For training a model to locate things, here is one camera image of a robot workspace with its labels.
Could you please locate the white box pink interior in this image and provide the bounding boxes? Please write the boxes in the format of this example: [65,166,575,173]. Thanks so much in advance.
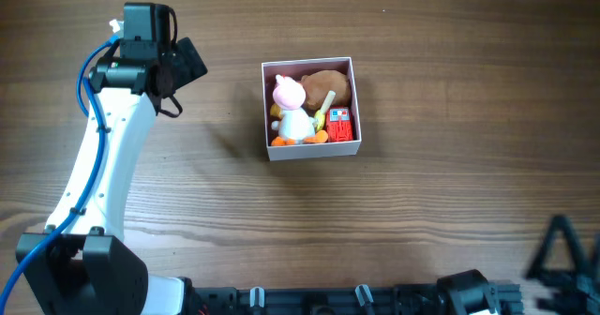
[262,57,362,161]

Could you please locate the pink hat duck toy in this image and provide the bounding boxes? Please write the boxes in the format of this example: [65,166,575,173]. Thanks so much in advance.
[273,75,306,111]

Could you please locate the white plush duck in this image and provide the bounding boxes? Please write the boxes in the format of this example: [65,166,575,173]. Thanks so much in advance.
[270,104,329,146]

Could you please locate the brown plush capybara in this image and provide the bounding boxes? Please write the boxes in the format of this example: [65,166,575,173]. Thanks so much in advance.
[300,70,352,111]

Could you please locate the yellow toy rattle drum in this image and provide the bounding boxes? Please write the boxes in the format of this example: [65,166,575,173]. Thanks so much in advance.
[313,90,336,132]

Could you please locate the red toy fire truck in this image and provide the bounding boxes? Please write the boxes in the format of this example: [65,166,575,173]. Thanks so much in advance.
[325,107,354,143]

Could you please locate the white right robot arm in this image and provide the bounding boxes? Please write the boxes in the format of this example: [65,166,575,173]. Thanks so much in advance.
[437,215,599,314]

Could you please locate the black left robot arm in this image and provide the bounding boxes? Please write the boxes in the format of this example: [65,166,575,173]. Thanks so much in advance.
[8,3,207,314]

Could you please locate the blue left cable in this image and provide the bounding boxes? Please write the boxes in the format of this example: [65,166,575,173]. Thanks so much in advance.
[0,34,124,314]

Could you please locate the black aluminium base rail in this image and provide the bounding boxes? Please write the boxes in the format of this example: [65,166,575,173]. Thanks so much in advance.
[182,282,525,315]

